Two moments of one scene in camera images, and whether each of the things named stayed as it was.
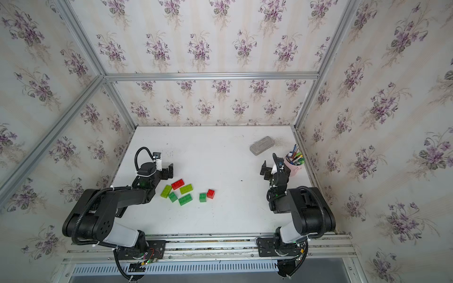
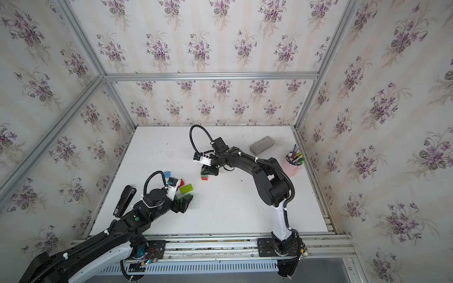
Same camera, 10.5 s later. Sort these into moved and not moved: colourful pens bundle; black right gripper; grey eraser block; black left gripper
Moved: black right gripper; black left gripper
Not moved: grey eraser block; colourful pens bundle
